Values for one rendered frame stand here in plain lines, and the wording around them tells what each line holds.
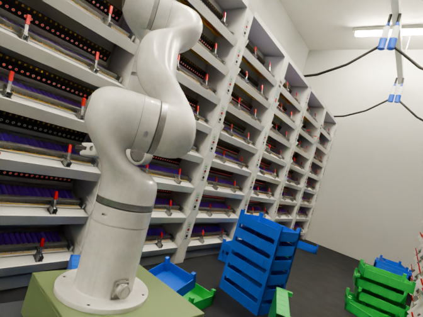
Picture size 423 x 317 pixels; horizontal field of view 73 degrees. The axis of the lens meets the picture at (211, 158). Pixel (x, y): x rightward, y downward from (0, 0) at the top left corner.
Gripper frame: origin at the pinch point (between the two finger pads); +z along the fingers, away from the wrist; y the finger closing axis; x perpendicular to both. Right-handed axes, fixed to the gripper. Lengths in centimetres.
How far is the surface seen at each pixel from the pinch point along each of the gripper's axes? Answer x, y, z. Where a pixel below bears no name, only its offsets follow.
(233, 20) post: 106, 86, -2
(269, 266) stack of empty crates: -43, 84, -48
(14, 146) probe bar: -3.2, -18.7, 14.1
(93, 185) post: -14.2, 15.8, 13.4
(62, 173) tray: -10.6, -1.3, 10.1
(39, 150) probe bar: -2.8, -9.9, 14.1
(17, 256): -45.0, -7.3, 19.6
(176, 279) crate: -55, 54, -13
